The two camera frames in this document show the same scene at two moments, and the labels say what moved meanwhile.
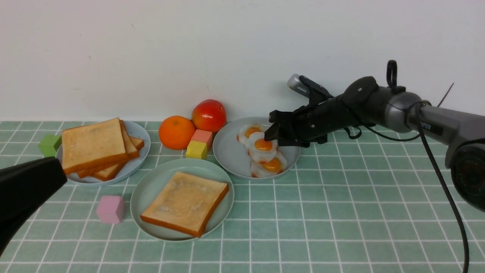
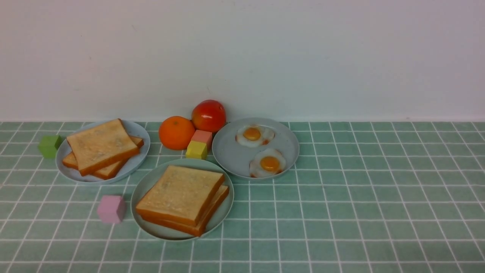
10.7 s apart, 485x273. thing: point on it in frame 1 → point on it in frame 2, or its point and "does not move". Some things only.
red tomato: x=209 y=115 does not move
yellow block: x=197 y=150 does not move
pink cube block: x=110 y=209 does not move
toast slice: x=86 y=145 → x=191 y=229
